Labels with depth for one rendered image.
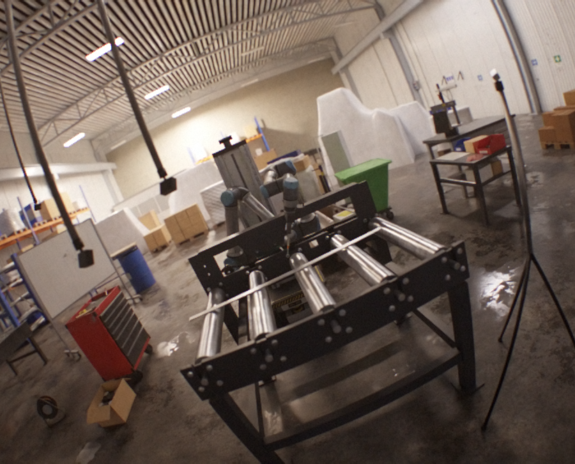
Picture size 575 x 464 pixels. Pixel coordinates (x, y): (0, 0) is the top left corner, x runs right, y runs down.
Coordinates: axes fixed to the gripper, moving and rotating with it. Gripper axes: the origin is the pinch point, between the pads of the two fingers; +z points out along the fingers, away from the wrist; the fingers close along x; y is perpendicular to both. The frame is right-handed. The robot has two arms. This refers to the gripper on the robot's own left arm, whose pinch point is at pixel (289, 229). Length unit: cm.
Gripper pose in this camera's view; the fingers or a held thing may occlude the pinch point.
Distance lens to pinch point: 198.3
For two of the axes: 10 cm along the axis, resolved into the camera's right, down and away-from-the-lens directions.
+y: -9.9, 0.3, -1.4
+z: -0.4, 8.9, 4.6
